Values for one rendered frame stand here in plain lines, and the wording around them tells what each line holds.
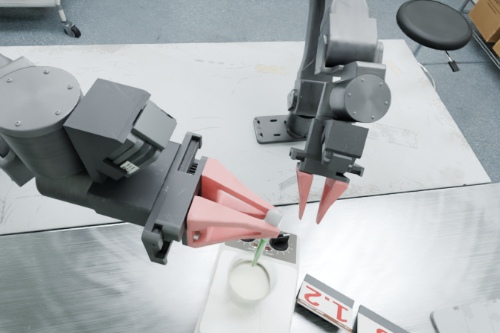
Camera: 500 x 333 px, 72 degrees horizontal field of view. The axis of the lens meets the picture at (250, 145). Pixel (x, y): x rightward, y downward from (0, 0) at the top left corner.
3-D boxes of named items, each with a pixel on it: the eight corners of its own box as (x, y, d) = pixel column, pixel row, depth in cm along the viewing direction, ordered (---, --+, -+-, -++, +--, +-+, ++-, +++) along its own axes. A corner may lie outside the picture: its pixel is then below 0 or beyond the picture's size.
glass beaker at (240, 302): (218, 306, 48) (221, 293, 41) (229, 261, 51) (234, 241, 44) (268, 319, 47) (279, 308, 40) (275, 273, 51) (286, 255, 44)
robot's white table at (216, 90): (65, 208, 154) (-63, 46, 80) (320, 183, 175) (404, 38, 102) (47, 328, 127) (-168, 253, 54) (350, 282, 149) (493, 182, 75)
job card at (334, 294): (306, 273, 60) (312, 266, 56) (354, 301, 58) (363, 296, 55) (291, 306, 56) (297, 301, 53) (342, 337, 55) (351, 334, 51)
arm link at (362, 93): (403, 126, 41) (418, 23, 40) (331, 120, 40) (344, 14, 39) (364, 123, 52) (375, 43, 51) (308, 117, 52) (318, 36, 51)
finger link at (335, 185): (335, 234, 48) (353, 169, 47) (286, 221, 48) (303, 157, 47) (327, 220, 55) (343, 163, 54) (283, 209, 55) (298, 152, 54)
